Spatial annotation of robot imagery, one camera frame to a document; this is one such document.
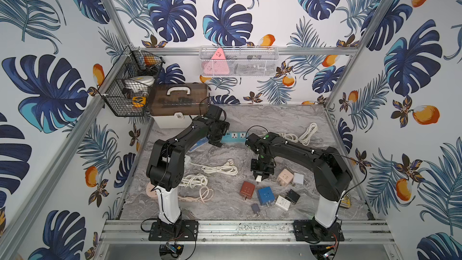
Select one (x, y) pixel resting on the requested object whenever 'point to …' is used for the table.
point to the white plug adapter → (283, 203)
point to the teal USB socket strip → (236, 136)
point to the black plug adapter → (292, 197)
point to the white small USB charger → (258, 178)
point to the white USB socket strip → (187, 161)
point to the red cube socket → (247, 190)
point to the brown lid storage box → (174, 105)
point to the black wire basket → (128, 88)
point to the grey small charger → (255, 208)
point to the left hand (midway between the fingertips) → (228, 129)
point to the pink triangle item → (218, 64)
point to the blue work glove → (199, 143)
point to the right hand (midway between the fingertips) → (256, 177)
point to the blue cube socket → (265, 195)
